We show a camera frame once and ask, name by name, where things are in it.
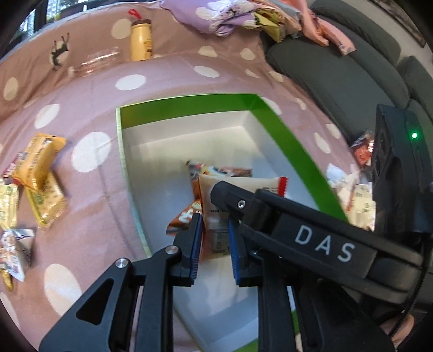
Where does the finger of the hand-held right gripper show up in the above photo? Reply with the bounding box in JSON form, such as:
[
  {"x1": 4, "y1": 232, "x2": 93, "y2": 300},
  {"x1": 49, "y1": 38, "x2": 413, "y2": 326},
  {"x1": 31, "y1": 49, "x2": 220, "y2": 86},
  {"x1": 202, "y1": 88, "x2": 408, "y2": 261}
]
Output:
[{"x1": 210, "y1": 180, "x2": 259, "y2": 222}]

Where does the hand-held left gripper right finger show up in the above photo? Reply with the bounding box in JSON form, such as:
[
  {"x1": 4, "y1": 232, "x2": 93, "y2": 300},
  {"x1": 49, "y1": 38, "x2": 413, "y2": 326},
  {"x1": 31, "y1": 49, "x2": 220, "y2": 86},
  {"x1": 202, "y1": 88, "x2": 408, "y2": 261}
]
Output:
[{"x1": 228, "y1": 220, "x2": 396, "y2": 352}]

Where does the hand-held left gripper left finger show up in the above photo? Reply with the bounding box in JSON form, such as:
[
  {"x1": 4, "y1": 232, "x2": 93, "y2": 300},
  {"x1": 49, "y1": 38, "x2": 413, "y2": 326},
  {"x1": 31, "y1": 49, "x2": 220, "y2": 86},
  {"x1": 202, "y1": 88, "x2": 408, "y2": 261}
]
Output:
[{"x1": 39, "y1": 213, "x2": 204, "y2": 352}]

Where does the cream snack packet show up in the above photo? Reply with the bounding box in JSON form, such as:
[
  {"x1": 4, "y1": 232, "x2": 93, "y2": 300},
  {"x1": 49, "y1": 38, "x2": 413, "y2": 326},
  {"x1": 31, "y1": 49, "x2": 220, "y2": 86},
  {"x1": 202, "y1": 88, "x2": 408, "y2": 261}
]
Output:
[{"x1": 198, "y1": 174, "x2": 289, "y2": 262}]

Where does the green cardboard box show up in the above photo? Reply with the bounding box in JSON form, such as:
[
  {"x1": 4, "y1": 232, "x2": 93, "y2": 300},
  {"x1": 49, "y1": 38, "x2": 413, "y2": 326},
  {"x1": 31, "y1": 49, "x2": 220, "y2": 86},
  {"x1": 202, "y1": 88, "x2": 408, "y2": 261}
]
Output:
[{"x1": 116, "y1": 93, "x2": 352, "y2": 352}]

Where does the yellow green biscuit packet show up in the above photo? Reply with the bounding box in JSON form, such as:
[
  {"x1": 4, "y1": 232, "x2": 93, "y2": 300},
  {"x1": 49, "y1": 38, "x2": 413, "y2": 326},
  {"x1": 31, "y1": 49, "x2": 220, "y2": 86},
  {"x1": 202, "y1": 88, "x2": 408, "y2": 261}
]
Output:
[{"x1": 25, "y1": 171, "x2": 68, "y2": 228}]

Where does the person's right hand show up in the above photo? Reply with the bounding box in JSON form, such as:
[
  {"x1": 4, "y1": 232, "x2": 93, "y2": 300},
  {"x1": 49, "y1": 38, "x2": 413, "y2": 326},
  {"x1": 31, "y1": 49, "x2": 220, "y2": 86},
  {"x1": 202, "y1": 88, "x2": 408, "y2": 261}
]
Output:
[{"x1": 379, "y1": 315, "x2": 417, "y2": 351}]

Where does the crumpled white snack packet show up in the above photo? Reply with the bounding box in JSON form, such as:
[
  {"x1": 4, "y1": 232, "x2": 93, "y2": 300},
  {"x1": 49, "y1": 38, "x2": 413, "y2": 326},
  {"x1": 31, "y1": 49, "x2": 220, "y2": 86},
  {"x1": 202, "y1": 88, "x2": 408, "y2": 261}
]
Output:
[{"x1": 326, "y1": 162, "x2": 356, "y2": 191}]

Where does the orange red snack packet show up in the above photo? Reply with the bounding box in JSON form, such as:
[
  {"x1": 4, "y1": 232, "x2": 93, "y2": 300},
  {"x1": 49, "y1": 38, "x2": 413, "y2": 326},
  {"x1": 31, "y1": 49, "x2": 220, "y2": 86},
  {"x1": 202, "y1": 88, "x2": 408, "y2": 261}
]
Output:
[{"x1": 350, "y1": 131, "x2": 375, "y2": 167}]

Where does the grey sofa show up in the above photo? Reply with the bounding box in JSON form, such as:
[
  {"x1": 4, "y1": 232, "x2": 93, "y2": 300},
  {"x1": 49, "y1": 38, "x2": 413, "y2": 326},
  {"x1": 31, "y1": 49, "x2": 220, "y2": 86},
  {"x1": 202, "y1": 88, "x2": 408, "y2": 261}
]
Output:
[{"x1": 262, "y1": 0, "x2": 433, "y2": 144}]

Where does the yellow green snack bag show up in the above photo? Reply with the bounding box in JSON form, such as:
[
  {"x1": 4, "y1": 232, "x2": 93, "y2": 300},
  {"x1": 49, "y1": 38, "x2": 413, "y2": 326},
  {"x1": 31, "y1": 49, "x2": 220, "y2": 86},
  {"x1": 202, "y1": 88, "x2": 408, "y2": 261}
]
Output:
[{"x1": 254, "y1": 6, "x2": 302, "y2": 43}]

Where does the yellow bottle with brown cap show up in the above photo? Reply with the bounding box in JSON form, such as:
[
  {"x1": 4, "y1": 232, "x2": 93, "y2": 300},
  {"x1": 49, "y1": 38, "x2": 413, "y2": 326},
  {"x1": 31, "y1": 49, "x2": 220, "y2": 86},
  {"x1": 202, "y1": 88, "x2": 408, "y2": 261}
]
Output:
[{"x1": 128, "y1": 8, "x2": 155, "y2": 62}]

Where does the white printed snack packet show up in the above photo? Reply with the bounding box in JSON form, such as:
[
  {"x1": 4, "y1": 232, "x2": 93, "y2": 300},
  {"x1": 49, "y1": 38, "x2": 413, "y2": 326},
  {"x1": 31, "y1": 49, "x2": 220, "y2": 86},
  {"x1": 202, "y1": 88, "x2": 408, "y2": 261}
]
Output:
[{"x1": 0, "y1": 228, "x2": 36, "y2": 282}]

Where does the purple floral cloth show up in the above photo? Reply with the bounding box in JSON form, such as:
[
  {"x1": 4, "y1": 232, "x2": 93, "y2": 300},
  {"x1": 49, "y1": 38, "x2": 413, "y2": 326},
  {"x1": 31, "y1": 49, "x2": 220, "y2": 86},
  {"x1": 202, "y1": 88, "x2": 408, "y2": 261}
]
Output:
[{"x1": 160, "y1": 0, "x2": 271, "y2": 37}]

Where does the large yellow snack packet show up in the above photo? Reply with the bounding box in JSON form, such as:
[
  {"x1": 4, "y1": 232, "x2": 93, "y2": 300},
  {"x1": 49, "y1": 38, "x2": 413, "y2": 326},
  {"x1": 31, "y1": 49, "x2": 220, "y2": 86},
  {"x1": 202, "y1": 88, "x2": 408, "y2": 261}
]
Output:
[{"x1": 13, "y1": 133, "x2": 67, "y2": 193}]

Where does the clear plastic bottle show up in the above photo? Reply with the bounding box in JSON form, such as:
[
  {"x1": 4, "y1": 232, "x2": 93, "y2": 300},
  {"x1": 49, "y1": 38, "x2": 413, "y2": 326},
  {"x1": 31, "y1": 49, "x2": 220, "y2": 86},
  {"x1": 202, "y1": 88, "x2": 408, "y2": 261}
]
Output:
[{"x1": 69, "y1": 47, "x2": 123, "y2": 77}]

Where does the pink cloth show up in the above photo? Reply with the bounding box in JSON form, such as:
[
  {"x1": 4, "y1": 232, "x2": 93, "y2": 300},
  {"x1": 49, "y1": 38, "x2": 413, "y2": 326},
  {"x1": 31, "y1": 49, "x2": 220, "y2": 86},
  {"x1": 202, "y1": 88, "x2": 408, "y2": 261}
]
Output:
[{"x1": 297, "y1": 0, "x2": 358, "y2": 55}]

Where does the gold snack packet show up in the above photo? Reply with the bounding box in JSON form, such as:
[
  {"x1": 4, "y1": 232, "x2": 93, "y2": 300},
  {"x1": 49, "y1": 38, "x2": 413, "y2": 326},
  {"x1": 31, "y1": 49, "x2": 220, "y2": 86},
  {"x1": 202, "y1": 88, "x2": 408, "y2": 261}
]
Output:
[{"x1": 0, "y1": 271, "x2": 15, "y2": 292}]

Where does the pale yellow snack packet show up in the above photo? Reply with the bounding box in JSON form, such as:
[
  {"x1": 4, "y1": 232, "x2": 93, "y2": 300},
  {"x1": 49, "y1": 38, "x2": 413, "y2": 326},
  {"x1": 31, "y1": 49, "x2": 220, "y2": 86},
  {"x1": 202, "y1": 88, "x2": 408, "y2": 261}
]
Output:
[{"x1": 0, "y1": 183, "x2": 20, "y2": 231}]

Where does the black framed window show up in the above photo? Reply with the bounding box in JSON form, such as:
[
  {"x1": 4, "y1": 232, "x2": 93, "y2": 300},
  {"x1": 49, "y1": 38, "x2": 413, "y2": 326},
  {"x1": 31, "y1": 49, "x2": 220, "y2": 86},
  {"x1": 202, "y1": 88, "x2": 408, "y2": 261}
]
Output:
[{"x1": 18, "y1": 0, "x2": 73, "y2": 34}]

